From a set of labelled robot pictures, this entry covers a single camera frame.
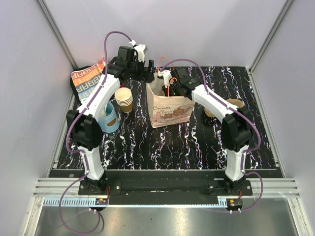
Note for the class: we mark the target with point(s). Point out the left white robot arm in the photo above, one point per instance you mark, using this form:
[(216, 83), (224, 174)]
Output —
[(83, 127)]

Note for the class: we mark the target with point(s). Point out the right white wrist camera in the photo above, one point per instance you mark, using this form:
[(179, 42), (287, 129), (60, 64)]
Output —
[(166, 76)]

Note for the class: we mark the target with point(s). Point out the light blue straw holder cup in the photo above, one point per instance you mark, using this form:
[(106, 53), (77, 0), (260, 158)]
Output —
[(108, 120)]

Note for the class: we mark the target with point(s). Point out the stack of paper coffee cups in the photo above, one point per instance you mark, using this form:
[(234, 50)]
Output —
[(124, 99)]

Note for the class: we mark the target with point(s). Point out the stack of brown cup carriers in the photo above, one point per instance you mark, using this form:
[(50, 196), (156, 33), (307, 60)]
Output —
[(235, 102)]

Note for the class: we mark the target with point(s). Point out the colourful rabbit print cloth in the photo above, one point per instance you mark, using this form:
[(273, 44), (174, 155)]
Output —
[(84, 80)]

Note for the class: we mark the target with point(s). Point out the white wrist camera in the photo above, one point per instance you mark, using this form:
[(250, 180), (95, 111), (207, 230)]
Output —
[(140, 50), (166, 76)]

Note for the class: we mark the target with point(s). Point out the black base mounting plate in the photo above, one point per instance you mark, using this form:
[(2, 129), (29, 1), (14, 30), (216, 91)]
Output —
[(166, 187)]

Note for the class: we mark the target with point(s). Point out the beige paper takeout bag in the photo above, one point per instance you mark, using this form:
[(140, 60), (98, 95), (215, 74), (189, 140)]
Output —
[(163, 110)]

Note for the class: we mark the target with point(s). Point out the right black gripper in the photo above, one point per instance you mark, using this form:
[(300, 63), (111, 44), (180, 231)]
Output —
[(166, 90)]

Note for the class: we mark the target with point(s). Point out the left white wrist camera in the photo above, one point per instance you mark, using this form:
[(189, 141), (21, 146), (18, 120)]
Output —
[(140, 50)]

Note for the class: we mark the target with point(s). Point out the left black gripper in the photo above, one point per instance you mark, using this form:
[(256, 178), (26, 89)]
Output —
[(147, 76)]

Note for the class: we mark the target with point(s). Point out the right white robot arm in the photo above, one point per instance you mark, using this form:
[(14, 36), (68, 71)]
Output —
[(236, 130)]

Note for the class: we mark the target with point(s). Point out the aluminium frame rail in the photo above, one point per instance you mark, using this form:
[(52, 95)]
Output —
[(274, 209)]

